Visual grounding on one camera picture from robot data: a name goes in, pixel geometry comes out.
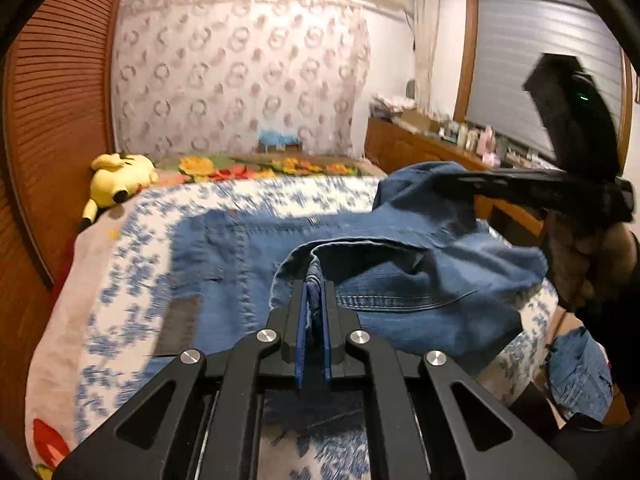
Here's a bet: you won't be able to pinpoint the grey window blind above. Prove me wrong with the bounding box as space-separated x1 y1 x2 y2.
465 0 626 157

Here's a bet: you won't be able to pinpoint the wooden sideboard cabinet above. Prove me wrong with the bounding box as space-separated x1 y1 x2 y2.
364 117 561 241

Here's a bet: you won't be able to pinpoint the person's right hand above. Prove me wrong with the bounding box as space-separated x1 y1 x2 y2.
547 212 640 312

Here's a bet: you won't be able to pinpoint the blue floral white mat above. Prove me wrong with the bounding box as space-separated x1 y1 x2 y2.
75 175 559 480

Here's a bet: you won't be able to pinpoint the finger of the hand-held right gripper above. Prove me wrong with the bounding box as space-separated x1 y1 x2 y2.
440 167 557 207

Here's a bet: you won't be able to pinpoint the yellow plush toy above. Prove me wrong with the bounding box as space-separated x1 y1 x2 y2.
80 152 160 231

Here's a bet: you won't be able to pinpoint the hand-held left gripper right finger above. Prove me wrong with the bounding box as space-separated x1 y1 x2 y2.
322 280 579 480

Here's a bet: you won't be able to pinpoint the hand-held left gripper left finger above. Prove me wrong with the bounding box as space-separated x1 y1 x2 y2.
52 280 308 480

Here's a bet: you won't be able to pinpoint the beige window curtain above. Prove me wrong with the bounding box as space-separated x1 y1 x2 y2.
411 0 441 113

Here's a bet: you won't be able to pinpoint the colourful floral blanket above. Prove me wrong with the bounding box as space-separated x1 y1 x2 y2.
25 154 387 480

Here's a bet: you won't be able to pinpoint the row of toiletry bottles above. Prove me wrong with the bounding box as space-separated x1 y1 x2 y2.
439 122 478 150

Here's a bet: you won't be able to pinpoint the folded floral cloth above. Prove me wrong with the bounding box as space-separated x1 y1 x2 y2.
370 95 416 114

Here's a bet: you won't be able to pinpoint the blue denim pants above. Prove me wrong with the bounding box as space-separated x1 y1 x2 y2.
152 160 549 443

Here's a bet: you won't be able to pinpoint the box with blue cloth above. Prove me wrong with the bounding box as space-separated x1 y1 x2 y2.
257 129 301 153

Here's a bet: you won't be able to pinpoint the crumpled denim garment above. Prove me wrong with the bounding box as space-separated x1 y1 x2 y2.
545 327 615 422

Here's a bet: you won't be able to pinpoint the open cardboard box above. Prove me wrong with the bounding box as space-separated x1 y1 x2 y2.
397 110 436 134

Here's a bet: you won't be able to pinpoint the circle patterned sheer curtain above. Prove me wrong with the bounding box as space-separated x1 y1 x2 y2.
111 0 373 158

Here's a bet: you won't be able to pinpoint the wooden louvered wardrobe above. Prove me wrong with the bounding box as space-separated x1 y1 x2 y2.
0 0 133 441

